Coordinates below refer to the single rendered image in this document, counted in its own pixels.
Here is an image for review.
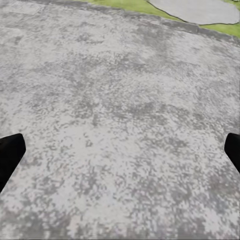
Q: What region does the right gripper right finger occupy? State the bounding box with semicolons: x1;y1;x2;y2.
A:
224;132;240;173

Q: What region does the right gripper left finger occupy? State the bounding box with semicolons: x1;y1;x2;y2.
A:
0;133;26;193

